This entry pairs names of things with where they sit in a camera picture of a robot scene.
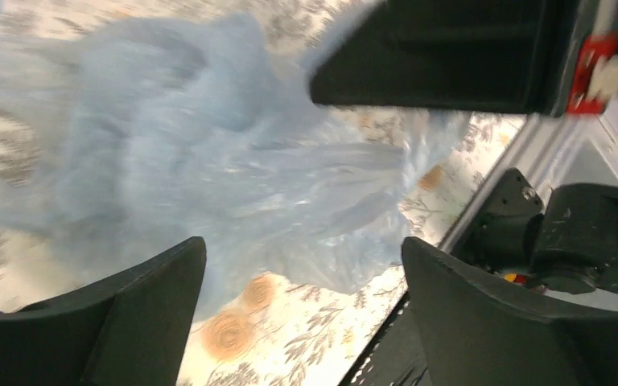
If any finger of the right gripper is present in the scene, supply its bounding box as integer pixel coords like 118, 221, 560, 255
309, 0, 579, 114

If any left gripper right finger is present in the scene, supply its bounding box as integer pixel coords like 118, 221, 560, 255
402, 237, 618, 386

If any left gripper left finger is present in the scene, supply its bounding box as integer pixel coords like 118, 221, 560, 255
0, 237, 206, 385

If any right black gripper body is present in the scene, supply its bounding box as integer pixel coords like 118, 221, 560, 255
549, 1, 618, 117

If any light blue trash bag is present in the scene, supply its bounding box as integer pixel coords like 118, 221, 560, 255
0, 10, 470, 320

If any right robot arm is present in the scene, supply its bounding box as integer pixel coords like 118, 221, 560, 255
309, 1, 618, 310

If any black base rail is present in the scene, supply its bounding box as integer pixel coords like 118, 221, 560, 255
339, 293, 432, 386

